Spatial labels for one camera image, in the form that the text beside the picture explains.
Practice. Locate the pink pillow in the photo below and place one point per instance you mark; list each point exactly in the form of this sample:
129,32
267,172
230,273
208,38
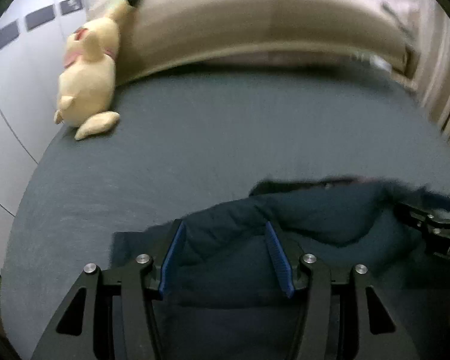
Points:
277,59

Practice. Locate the beige curtain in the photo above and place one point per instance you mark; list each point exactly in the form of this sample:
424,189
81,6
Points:
442,82

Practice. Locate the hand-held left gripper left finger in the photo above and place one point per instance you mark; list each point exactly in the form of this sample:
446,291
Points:
172,258

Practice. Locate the yellow plush toy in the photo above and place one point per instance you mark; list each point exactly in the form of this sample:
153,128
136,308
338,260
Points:
86,82

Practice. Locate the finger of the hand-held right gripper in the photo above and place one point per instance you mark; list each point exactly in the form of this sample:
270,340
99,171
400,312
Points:
412,214

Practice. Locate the light crumpled cloth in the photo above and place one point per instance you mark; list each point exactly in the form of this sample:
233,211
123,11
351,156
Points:
380,63

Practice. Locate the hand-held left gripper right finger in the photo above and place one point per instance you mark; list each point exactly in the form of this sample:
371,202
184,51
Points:
279,258

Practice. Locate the dark navy puffer jacket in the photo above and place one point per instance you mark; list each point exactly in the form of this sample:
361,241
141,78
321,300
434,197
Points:
322,217

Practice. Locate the wooden headboard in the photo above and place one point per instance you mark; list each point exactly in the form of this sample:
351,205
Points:
247,18

